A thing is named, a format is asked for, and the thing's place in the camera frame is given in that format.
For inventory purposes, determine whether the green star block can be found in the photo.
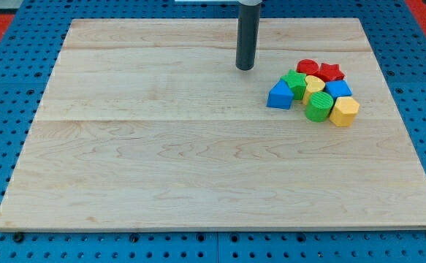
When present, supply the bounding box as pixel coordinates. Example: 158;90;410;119
281;69;307;100

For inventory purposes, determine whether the red circle block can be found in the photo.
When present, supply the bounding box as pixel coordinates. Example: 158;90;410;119
296;59;319;75

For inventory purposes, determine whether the yellow hexagon block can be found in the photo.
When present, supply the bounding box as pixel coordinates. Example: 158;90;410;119
330;96;360;127

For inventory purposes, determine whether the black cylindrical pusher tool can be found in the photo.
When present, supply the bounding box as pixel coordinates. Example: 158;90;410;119
235;0;262;71

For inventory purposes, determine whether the red star block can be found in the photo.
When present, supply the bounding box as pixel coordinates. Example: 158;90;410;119
316;63;345;82

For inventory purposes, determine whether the light wooden board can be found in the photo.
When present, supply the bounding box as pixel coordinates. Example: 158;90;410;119
0;18;426;232

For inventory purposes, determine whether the blue cube block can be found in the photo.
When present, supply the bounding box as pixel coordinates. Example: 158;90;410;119
324;80;352;101

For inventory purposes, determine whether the blue triangle block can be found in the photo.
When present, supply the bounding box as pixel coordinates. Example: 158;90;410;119
266;80;294;110

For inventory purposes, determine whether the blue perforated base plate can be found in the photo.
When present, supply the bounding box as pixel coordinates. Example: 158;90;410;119
0;0;426;262

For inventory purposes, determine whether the green cylinder block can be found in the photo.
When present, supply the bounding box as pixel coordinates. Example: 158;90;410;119
305;91;334;122

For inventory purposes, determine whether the yellow heart block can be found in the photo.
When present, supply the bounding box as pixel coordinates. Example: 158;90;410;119
302;75;326;105

